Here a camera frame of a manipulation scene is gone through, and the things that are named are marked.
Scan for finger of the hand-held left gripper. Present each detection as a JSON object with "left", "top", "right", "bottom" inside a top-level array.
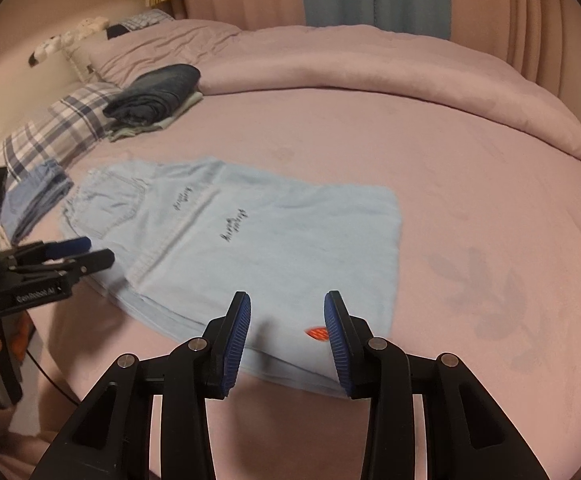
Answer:
[
  {"left": 45, "top": 248, "right": 116, "bottom": 283},
  {"left": 1, "top": 236, "right": 92, "bottom": 267}
]

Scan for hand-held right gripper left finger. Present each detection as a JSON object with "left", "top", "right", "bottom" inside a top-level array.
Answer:
[{"left": 29, "top": 291, "right": 252, "bottom": 480}]

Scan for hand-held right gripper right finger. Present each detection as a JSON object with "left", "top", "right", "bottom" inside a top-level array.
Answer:
[{"left": 323, "top": 290, "right": 551, "bottom": 480}]

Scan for light blue strawberry print pants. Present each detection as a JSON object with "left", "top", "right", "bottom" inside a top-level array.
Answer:
[{"left": 60, "top": 156, "right": 404, "bottom": 401}]

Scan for folded light blue jeans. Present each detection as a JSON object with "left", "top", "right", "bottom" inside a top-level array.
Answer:
[{"left": 1, "top": 159, "right": 74, "bottom": 246}]

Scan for large plaid pillow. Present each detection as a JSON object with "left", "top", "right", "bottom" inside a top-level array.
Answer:
[{"left": 0, "top": 82, "right": 124, "bottom": 186}]

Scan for folded pale green garment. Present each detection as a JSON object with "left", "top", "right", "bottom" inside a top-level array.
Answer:
[{"left": 108, "top": 91, "right": 205, "bottom": 142}]

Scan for beige headboard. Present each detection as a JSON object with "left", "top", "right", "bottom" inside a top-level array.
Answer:
[{"left": 0, "top": 50, "right": 88, "bottom": 171}]

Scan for pink bed sheet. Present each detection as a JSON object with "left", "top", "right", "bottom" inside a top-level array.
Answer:
[{"left": 0, "top": 80, "right": 581, "bottom": 480}]

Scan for folded dark blue jeans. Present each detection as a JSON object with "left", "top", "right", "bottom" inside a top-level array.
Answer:
[{"left": 103, "top": 64, "right": 201, "bottom": 126}]

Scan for white frilled cushion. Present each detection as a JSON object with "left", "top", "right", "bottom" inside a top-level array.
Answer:
[{"left": 63, "top": 35, "right": 116, "bottom": 81}]

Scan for black and white plush toy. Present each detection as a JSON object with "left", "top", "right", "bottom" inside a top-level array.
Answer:
[{"left": 28, "top": 35, "right": 64, "bottom": 67}]

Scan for small plaid pillow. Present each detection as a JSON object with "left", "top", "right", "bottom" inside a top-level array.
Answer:
[{"left": 118, "top": 8, "right": 175, "bottom": 31}]

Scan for pink duvet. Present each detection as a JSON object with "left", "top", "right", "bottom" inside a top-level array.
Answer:
[{"left": 88, "top": 20, "right": 581, "bottom": 181}]

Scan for black cable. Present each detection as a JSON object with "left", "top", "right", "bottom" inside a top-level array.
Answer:
[{"left": 24, "top": 349, "right": 82, "bottom": 407}]

